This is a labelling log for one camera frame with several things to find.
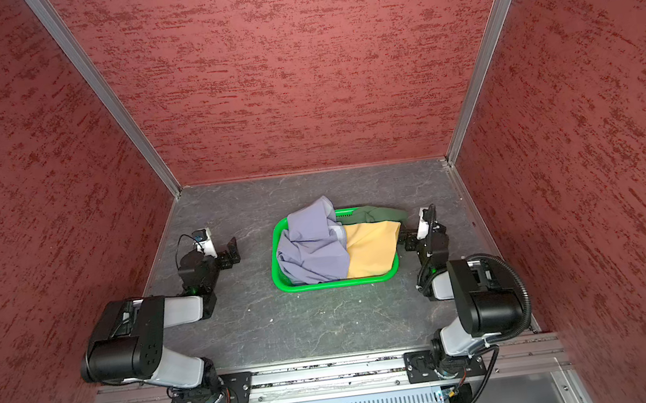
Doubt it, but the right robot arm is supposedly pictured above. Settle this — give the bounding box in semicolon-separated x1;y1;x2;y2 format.
398;225;532;380

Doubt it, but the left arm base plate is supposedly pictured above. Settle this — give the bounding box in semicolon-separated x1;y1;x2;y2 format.
167;372;253;403

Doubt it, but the dark green skirt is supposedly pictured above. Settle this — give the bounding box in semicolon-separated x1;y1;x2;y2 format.
336;205;409;226

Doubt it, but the lavender skirt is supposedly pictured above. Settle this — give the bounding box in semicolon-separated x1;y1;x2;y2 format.
276;196;351;285

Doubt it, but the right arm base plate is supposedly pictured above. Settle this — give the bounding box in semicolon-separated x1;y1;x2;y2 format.
402;350;487;384

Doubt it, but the aluminium corner post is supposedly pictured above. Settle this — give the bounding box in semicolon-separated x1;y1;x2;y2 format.
446;0;513;168
24;0;183;199

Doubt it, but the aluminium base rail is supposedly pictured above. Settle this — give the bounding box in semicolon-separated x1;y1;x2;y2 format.
94;332;574;403

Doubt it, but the green plastic basket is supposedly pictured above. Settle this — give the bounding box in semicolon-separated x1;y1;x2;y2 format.
271;218;401;293

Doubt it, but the left aluminium corner post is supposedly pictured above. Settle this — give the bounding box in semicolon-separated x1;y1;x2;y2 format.
24;0;183;199

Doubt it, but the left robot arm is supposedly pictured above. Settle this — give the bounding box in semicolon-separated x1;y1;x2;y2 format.
80;239;253;403

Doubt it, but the yellow skirt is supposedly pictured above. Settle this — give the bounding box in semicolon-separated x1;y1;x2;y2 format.
344;221;401;279

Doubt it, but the right aluminium corner post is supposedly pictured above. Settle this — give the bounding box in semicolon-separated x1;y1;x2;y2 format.
446;0;513;168

